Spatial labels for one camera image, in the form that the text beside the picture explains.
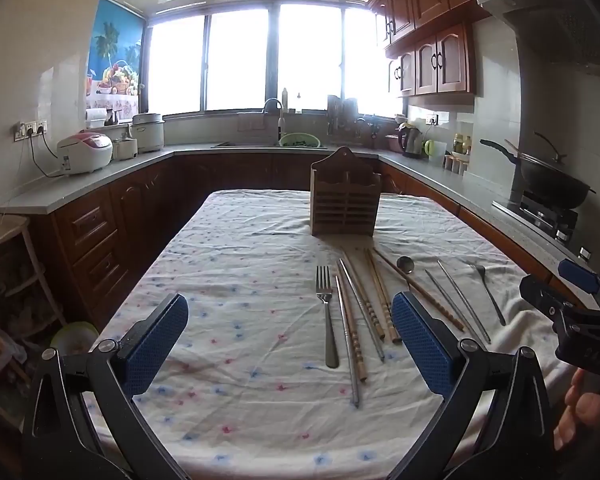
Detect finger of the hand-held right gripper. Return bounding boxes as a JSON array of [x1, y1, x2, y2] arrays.
[[519, 275, 570, 332], [558, 259, 600, 311]]

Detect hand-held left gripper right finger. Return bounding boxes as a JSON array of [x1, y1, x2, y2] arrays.
[[387, 291, 556, 480]]

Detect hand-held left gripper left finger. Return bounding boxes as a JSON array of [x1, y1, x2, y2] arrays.
[[22, 293, 190, 480]]

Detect steel spoon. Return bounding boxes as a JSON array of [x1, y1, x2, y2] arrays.
[[396, 255, 417, 292]]

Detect steel fork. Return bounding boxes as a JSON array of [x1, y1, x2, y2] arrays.
[[316, 266, 340, 369]]

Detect wooden utensil holder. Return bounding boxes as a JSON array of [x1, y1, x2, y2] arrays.
[[310, 146, 383, 237]]

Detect person's right hand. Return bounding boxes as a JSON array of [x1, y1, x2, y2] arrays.
[[552, 367, 600, 453]]

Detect small silver fork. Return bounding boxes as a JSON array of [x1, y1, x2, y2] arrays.
[[469, 263, 507, 327]]

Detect gas stove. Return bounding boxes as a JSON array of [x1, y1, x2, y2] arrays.
[[492, 194, 581, 247]]

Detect green bowl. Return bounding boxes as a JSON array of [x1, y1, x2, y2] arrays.
[[49, 320, 100, 362]]

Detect black wok with lid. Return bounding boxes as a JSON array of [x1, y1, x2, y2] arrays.
[[479, 132, 597, 210]]

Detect white floral tablecloth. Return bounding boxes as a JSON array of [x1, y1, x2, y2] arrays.
[[82, 189, 581, 480]]

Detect wooden lower cabinets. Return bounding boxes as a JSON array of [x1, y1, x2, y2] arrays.
[[29, 152, 597, 332]]

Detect wooden cabinets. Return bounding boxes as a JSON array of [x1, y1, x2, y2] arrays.
[[367, 0, 548, 97], [29, 152, 597, 332]]

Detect seasoning jar set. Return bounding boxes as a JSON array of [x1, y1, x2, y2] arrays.
[[443, 152, 469, 176]]

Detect wooden stool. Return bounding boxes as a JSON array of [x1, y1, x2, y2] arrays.
[[0, 214, 69, 411]]

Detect grey kitchen countertop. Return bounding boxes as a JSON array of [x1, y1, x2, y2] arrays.
[[0, 142, 597, 282]]

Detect steel electric kettle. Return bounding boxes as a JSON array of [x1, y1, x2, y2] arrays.
[[397, 122, 425, 160]]

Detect white pink rice cooker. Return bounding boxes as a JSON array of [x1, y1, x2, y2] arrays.
[[56, 132, 114, 176]]

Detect large white cooker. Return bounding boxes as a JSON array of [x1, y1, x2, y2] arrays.
[[130, 112, 166, 154]]

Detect kitchen sink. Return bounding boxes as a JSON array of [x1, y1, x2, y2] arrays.
[[211, 140, 329, 150]]

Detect green colander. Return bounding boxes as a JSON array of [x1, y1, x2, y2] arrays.
[[278, 132, 321, 149]]

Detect steel faucet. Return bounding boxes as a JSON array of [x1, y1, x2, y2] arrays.
[[262, 98, 286, 144]]

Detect range hood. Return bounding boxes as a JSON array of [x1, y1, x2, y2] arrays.
[[475, 0, 600, 79]]

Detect wooden upper cabinets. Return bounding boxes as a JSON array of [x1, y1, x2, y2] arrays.
[[367, 0, 548, 97]]

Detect kitchen window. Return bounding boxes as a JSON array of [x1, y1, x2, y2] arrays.
[[144, 2, 407, 117]]

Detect green handled pitcher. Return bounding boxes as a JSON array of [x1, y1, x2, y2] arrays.
[[423, 139, 449, 164]]

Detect black power cable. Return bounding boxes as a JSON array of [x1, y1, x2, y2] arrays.
[[26, 132, 63, 179]]

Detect wall socket with plugs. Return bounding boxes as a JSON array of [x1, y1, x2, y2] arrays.
[[13, 119, 49, 141]]

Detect tropical fruit wall poster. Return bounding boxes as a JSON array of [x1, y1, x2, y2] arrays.
[[86, 0, 146, 111]]

